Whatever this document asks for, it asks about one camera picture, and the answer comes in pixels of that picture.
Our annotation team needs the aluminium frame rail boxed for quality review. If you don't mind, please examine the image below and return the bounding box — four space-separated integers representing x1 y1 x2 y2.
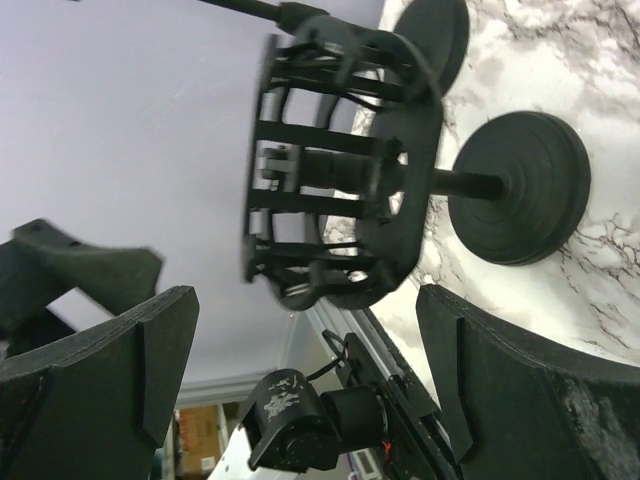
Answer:
179 304 431 416

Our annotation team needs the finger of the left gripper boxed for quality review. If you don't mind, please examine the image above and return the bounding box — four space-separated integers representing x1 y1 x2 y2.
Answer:
1 218 163 338

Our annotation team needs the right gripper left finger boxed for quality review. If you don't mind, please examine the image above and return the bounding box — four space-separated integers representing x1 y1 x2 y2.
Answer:
1 286 199 479

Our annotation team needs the black blue-microphone desk stand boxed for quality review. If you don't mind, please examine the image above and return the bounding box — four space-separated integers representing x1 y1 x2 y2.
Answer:
209 0 470 93

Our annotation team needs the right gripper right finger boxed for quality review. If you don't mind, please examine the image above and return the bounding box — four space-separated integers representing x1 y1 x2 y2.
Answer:
416 285 639 479

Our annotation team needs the black shock mount desk stand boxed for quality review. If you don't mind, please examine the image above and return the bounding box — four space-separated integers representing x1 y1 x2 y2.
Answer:
241 15 591 311

